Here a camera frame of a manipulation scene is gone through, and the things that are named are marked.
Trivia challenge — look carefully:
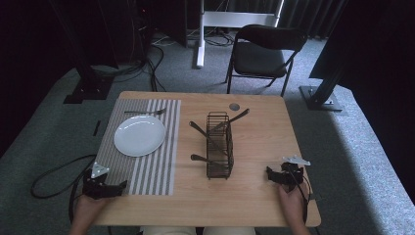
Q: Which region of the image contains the black folding chair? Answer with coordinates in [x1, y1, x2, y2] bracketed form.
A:
[224, 23, 308, 98]

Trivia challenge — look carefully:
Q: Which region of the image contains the black-handled utensil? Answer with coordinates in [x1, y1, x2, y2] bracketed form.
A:
[210, 108, 251, 132]
[190, 154, 230, 168]
[188, 120, 229, 159]

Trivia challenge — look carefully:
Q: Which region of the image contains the black wire cutlery basket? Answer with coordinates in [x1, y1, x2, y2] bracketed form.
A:
[206, 111, 235, 180]

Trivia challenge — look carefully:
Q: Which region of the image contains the person's right hand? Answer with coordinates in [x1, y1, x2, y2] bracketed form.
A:
[277, 181, 311, 227]

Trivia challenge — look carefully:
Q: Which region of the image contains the white desk frame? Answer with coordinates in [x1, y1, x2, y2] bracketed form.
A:
[195, 0, 286, 70]

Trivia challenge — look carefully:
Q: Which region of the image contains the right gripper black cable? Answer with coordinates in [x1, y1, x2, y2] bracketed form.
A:
[288, 166, 313, 225]

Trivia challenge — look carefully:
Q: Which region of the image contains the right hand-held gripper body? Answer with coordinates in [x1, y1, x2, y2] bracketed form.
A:
[275, 155, 312, 194]

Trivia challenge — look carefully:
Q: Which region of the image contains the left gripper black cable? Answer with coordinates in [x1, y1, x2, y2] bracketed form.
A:
[30, 154, 98, 226]

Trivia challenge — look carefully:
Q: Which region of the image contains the person's left hand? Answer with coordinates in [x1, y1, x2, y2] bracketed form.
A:
[70, 194, 112, 227]

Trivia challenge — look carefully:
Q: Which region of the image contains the grey striped placemat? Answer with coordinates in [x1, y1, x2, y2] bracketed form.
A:
[93, 98, 182, 197]

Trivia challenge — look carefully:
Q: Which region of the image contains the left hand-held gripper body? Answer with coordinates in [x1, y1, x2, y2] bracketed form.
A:
[82, 162, 115, 201]

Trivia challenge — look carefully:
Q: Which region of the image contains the silver fork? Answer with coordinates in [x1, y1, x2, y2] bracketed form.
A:
[123, 108, 167, 117]

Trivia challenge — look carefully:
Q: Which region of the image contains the black metal stand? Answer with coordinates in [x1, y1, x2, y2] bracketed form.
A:
[48, 0, 115, 105]
[299, 67, 345, 113]

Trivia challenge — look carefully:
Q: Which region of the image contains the black floor cable bundle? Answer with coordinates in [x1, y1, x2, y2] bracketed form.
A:
[91, 43, 168, 93]

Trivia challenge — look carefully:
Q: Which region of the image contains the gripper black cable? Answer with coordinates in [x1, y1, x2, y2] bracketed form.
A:
[30, 154, 98, 226]
[288, 166, 313, 225]

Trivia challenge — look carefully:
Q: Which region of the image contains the white round plate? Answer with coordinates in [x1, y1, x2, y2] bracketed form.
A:
[113, 115, 166, 158]

